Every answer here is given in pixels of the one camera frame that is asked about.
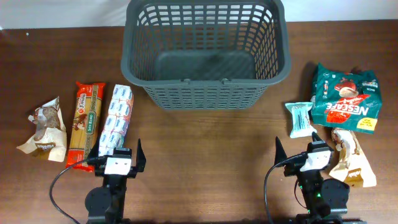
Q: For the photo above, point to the red spaghetti packet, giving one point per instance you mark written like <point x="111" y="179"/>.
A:
<point x="85" y="121"/>

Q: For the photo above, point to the white Kleenex tissue pack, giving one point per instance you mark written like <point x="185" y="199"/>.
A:
<point x="117" y="120"/>

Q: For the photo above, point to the grey plastic lattice basket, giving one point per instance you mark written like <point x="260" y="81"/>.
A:
<point x="205" y="55"/>

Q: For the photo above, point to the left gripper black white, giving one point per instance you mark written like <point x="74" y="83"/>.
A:
<point x="140" y="163"/>

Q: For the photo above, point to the beige cookie snack bag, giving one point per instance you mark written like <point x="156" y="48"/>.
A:
<point x="352" y="167"/>

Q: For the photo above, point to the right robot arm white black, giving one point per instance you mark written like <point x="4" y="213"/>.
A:
<point x="325" y="199"/>

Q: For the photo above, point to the green Nescafe coffee bag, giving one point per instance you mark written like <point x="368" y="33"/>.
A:
<point x="346" y="100"/>

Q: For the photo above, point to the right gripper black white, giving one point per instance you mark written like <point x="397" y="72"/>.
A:
<point x="280" y="154"/>

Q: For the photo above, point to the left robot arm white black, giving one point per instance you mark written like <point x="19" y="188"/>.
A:
<point x="105" y="204"/>

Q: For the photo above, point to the beige brown snack bag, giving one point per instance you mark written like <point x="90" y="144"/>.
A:
<point x="50" y="139"/>

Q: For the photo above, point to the teal wet wipes packet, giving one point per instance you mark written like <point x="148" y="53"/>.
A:
<point x="301" y="126"/>

